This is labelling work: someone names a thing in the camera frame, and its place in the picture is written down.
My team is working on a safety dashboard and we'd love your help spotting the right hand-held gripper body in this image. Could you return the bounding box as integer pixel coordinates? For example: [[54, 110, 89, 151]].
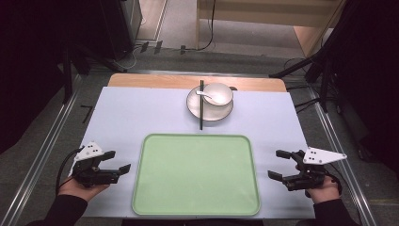
[[282, 146, 348, 192]]

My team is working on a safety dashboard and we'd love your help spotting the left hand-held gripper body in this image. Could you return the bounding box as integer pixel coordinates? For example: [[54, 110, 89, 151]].
[[71, 141, 120, 188]]

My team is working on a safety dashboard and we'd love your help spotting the person's left hand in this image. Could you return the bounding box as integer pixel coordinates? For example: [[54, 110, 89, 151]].
[[57, 176, 110, 202]]

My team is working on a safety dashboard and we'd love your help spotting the person's right hand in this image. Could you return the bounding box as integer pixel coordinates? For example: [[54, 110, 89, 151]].
[[295, 164, 342, 205]]

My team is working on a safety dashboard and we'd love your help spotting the pale blue table mat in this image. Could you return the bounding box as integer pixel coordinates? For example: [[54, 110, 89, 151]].
[[72, 87, 316, 220]]

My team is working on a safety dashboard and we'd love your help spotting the green tray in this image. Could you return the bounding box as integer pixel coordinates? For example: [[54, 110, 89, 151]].
[[131, 133, 262, 217]]

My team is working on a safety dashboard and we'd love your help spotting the white plate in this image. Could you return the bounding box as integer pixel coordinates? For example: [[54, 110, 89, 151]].
[[185, 85, 234, 122]]

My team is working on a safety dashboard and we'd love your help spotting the white bowl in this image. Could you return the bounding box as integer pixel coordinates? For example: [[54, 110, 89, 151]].
[[202, 82, 234, 107]]

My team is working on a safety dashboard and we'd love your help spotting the white spoon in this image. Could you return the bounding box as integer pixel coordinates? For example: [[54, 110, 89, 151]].
[[196, 89, 223, 105]]

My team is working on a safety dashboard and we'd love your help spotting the black tripod stand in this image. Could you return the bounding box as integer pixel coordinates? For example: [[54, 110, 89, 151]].
[[268, 18, 342, 115]]

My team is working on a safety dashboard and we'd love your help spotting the black chopstick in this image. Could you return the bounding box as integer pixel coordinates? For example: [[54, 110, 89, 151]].
[[200, 79, 205, 130], [199, 79, 203, 131]]

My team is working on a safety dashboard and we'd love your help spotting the black curtain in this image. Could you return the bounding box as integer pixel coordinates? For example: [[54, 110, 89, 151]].
[[0, 0, 109, 154], [326, 0, 399, 177]]

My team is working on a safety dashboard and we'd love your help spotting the black cabinet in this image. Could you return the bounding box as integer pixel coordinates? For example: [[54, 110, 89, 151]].
[[99, 0, 144, 61]]

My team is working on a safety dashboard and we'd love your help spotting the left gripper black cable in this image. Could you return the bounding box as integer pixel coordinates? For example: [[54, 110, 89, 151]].
[[55, 147, 85, 198]]

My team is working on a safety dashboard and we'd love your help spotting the aluminium floor rail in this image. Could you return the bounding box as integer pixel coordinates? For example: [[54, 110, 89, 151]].
[[0, 73, 83, 226], [307, 84, 379, 226]]

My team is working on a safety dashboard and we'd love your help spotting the black floor cable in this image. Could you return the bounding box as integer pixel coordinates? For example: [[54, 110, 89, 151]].
[[284, 84, 322, 115]]

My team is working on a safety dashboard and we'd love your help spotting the white floor cable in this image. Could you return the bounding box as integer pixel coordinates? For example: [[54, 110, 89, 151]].
[[120, 43, 141, 71]]

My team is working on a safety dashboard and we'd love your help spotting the wooden bench frame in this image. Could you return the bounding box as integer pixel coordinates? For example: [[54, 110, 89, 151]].
[[195, 0, 346, 58]]

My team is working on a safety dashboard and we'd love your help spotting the hanging black cable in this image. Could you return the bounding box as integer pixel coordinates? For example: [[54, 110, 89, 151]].
[[184, 0, 218, 53]]

